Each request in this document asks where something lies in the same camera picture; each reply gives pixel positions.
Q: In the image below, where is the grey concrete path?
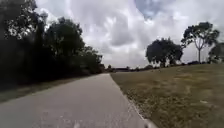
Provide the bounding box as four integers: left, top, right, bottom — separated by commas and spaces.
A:
0, 73, 159, 128

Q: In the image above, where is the round dark tree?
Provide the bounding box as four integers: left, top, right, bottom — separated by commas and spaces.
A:
145, 37, 184, 68

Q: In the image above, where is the row of dark trees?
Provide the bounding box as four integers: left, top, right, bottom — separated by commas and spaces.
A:
0, 0, 106, 88

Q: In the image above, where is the dry grass slope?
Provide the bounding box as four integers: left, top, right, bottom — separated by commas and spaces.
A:
109, 63, 224, 128

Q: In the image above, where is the shaded grass strip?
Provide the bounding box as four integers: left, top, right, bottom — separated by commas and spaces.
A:
0, 74, 98, 104

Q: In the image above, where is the tall thin-trunked tree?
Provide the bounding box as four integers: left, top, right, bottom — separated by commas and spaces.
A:
180, 21, 221, 65

